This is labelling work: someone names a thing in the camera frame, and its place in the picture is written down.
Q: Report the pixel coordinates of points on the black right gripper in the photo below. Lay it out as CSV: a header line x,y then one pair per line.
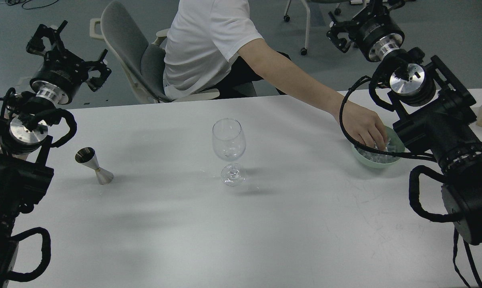
x,y
375,38

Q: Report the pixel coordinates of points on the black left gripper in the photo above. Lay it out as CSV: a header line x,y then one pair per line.
x,y
61,75

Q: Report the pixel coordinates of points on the steel cocktail jigger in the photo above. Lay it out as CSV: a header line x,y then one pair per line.
x,y
87,157

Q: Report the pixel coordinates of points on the clear ice cubes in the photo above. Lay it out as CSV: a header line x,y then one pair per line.
x,y
380,158

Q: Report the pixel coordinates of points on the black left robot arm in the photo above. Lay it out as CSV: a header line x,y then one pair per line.
x,y
31,124

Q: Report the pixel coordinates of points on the person's forearm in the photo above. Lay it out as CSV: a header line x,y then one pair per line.
x,y
283,74

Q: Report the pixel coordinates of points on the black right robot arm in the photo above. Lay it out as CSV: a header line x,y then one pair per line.
x,y
434,111

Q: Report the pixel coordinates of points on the clear wine glass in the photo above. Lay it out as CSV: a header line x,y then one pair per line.
x,y
229,144

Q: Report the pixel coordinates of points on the person's hand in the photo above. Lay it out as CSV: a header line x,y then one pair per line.
x,y
363,125

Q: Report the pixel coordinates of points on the white rolling chair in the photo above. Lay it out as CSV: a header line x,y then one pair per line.
x,y
308,15

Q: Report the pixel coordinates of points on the grey office chair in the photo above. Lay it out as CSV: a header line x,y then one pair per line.
x,y
142,61

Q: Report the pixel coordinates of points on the green bowl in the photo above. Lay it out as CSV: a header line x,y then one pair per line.
x,y
391,134

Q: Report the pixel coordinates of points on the person in white shirt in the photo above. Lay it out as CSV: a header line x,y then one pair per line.
x,y
214,44

